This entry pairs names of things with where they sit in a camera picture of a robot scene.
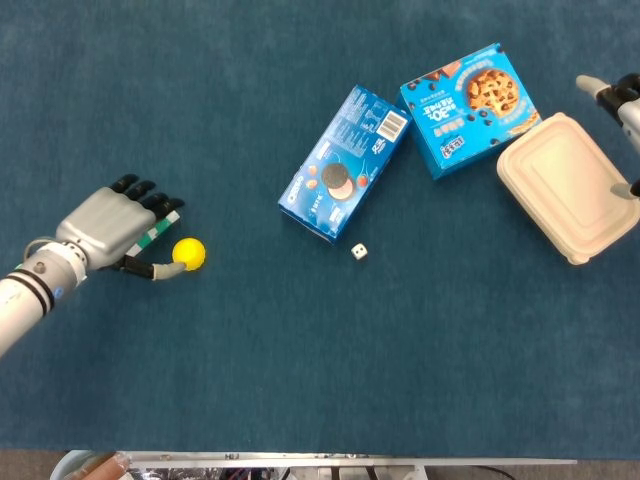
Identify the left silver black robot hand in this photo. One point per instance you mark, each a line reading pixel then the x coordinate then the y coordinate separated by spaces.
pixel 110 227

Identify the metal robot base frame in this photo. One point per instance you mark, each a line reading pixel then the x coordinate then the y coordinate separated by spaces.
pixel 300 457

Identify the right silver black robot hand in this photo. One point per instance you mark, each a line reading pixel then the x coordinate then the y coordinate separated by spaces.
pixel 627 105

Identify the beige lidded food container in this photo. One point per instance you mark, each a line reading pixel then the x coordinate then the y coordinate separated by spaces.
pixel 560 190

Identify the yellow round ball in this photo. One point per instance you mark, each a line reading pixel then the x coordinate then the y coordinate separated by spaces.
pixel 189 254

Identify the white green glue stick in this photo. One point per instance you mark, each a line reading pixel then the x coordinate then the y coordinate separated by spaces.
pixel 160 231

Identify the white die with black dots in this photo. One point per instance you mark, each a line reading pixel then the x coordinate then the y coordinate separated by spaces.
pixel 358 252

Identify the orange brown plastic object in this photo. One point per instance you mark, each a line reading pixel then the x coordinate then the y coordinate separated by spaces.
pixel 100 465

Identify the light blue chocolate chip cookie box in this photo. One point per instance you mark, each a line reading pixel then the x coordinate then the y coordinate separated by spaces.
pixel 465 115

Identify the blue Oreo cookie box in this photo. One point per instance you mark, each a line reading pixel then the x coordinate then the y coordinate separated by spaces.
pixel 345 160

